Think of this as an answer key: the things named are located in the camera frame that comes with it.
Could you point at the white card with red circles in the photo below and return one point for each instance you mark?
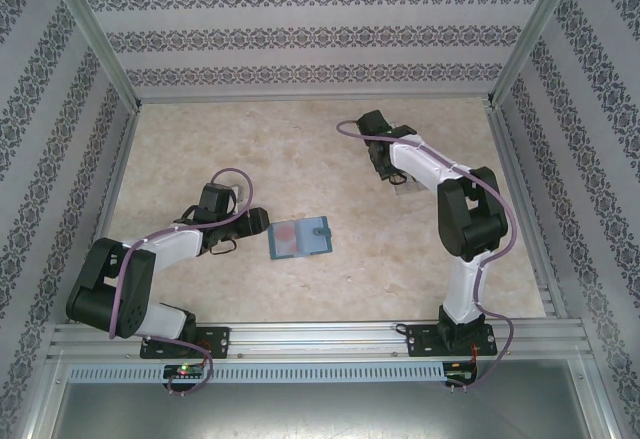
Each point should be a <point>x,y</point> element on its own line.
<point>286,239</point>

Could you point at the blue leather card holder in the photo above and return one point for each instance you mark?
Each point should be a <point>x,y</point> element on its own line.
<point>312,248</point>

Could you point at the clear acrylic card box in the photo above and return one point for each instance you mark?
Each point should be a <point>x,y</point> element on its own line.
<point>412,190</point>

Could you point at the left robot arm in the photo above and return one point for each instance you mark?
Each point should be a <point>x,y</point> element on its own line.
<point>175,248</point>

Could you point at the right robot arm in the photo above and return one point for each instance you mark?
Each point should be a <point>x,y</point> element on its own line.
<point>465,289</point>

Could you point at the circuit board with green light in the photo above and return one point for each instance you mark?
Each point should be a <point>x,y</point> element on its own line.
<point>182,370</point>

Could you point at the sheet metal tray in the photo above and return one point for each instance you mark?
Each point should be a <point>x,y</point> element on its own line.
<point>320,409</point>

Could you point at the small dark circuit board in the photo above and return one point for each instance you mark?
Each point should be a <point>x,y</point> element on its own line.
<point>462,374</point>

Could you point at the aluminium side rail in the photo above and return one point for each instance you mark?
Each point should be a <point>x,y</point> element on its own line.
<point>121,169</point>
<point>524,209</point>

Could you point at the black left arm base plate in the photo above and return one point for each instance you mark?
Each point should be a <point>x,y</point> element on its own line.
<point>220,341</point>

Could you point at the long aluminium mounting rail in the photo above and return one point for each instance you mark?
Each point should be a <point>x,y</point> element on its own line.
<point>320,339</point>

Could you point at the aluminium frame post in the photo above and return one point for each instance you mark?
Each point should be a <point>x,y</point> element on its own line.
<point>531,34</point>
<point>101,34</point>

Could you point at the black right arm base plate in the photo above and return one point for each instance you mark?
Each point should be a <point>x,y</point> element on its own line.
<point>417,341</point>

